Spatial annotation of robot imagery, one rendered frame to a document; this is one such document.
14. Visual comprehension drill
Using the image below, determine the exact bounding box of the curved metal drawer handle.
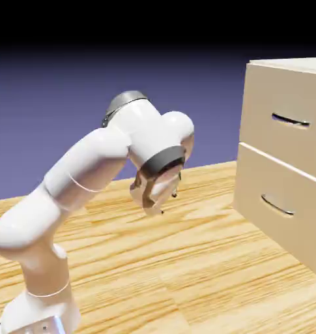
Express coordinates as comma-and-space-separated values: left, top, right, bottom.
271, 112, 311, 129
260, 193, 296, 217

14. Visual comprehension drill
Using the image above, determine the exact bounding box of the beige wooden cabinet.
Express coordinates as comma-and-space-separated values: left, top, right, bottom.
233, 57, 316, 274

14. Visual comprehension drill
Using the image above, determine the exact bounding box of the beige drawer front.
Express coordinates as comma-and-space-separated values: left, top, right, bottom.
233, 142, 316, 274
238, 63, 316, 181

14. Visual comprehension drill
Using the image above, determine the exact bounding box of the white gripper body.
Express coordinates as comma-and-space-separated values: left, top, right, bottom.
129, 166, 182, 217

